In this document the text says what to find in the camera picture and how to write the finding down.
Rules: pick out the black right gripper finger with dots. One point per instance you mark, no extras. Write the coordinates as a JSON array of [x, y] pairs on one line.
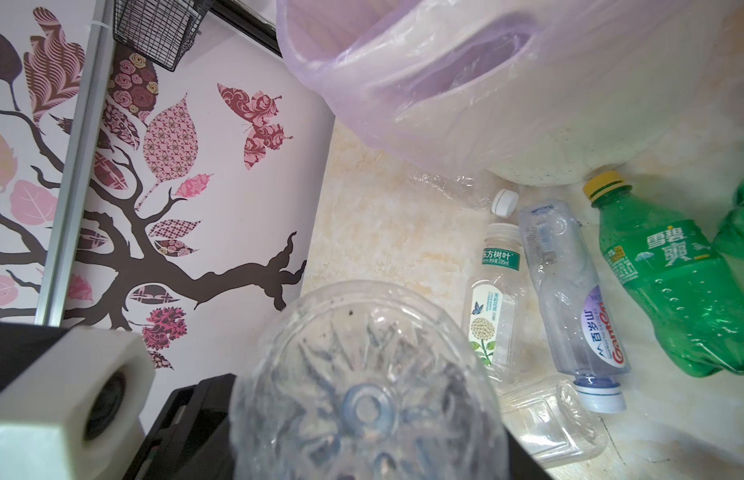
[[190, 437]]

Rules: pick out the blue cap small bottle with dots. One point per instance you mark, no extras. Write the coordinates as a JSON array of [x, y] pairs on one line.
[[366, 380]]

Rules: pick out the crushed clear plastic bottle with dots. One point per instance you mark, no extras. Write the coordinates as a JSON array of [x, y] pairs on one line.
[[476, 191]]

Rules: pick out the white ribbed trash bin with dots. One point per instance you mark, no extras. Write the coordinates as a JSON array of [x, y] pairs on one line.
[[607, 79]]

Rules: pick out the green white label bottle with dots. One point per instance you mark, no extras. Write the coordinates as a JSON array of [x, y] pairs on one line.
[[493, 300]]

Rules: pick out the square clear bottle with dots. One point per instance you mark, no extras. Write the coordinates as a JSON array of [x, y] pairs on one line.
[[549, 421]]

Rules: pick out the tall clear bottle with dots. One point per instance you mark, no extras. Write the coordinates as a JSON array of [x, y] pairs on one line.
[[581, 333]]

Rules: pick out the green plastic bottle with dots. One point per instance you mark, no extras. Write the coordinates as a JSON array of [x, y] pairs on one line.
[[669, 268]]

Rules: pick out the green bottle yellow cap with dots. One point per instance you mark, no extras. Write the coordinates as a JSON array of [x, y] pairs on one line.
[[730, 236]]

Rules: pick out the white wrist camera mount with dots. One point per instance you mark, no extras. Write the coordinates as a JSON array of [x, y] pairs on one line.
[[70, 401]]

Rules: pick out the aluminium rail left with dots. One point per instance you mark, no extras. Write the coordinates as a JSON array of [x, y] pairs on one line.
[[78, 167]]

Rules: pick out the black wire basket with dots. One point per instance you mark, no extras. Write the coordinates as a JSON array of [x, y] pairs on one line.
[[160, 30]]

